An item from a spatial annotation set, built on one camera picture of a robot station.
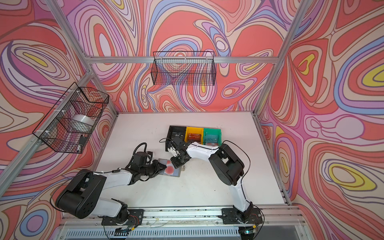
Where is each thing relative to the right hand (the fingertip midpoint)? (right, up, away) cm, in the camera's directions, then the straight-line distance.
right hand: (177, 167), depth 91 cm
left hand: (-5, +2, -3) cm, 6 cm away
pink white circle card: (-4, 0, -3) cm, 5 cm away
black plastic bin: (-4, +22, +18) cm, 28 cm away
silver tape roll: (-43, +27, -22) cm, 55 cm away
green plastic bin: (+23, +18, +10) cm, 31 cm away
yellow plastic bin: (+11, +20, +13) cm, 26 cm away
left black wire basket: (-53, +25, -18) cm, 62 cm away
